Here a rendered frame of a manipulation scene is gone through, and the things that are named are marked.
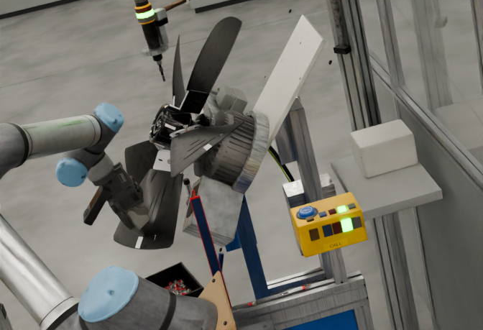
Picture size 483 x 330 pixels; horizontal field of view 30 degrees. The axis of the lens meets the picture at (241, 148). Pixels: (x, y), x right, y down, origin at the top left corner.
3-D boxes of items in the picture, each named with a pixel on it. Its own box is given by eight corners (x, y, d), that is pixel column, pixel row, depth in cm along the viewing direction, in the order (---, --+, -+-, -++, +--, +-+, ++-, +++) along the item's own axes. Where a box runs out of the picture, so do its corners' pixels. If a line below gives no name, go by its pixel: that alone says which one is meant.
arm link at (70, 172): (71, 147, 212) (79, 124, 222) (47, 179, 217) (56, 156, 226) (99, 164, 214) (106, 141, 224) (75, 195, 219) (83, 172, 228)
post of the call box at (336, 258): (345, 275, 229) (336, 234, 223) (348, 282, 226) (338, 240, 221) (333, 279, 228) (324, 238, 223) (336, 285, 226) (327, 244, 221)
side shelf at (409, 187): (403, 149, 289) (402, 141, 288) (443, 198, 257) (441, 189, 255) (332, 169, 288) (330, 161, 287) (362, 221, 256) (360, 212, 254)
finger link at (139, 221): (159, 231, 239) (139, 205, 236) (139, 243, 240) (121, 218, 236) (157, 226, 242) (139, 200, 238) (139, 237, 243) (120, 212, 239)
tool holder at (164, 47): (163, 42, 240) (153, 7, 235) (180, 44, 234) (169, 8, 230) (137, 55, 235) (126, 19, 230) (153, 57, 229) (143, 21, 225)
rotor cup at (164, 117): (195, 121, 264) (154, 105, 261) (213, 108, 252) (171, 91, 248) (181, 167, 260) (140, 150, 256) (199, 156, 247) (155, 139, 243)
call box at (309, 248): (358, 226, 227) (351, 190, 223) (369, 245, 218) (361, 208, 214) (297, 243, 227) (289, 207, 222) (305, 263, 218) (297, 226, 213)
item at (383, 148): (402, 144, 286) (397, 113, 281) (420, 165, 271) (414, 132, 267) (351, 158, 285) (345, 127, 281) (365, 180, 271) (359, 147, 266)
